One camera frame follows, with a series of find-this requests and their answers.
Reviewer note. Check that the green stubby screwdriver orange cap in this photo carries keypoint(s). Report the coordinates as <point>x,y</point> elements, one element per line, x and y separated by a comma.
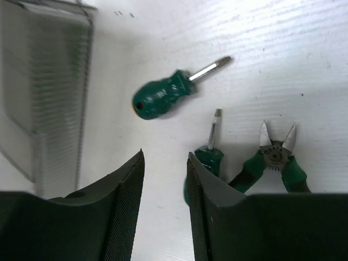
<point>156,98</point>

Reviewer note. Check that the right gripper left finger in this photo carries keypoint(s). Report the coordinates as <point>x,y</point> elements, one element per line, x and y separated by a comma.
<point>97,222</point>

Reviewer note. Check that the green handled cutting pliers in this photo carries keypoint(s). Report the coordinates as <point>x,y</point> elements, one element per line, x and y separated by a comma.
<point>274,155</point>

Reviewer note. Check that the clear plastic drawer organizer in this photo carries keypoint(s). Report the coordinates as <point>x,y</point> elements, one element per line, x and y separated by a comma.
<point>45,57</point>

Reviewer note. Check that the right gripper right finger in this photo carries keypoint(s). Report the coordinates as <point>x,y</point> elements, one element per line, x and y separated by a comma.
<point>228,225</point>

